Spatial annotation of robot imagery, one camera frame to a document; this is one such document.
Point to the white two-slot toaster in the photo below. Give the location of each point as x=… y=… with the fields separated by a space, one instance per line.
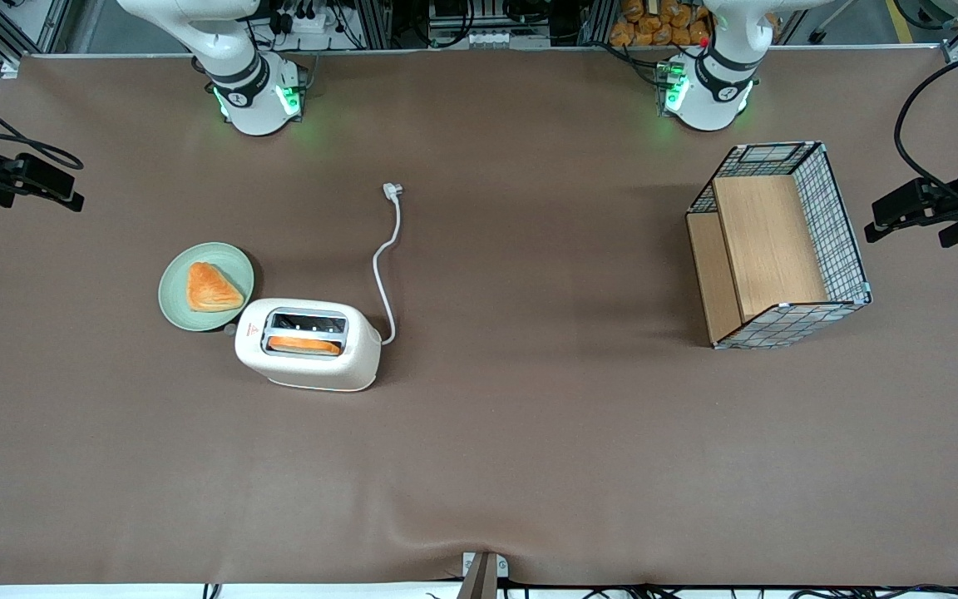
x=313 y=370

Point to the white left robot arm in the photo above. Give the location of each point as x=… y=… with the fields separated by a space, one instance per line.
x=708 y=100

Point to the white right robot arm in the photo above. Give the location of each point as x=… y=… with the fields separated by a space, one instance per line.
x=250 y=104

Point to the toast slice in toaster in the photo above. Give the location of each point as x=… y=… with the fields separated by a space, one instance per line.
x=304 y=344

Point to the wooden step shelf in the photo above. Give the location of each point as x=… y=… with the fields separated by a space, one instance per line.
x=766 y=241

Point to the pale green round plate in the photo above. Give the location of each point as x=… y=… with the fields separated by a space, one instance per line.
x=173 y=304

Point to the triangular golden pastry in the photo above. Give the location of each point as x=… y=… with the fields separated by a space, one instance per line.
x=211 y=289

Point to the white power strip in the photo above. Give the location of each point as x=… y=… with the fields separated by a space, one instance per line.
x=308 y=21

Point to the bag of orange bread rolls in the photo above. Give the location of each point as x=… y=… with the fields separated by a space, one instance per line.
x=654 y=25

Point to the brown table cloth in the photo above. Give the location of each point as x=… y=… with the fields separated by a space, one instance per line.
x=529 y=466

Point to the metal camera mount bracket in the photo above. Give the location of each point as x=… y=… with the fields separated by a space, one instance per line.
x=483 y=576

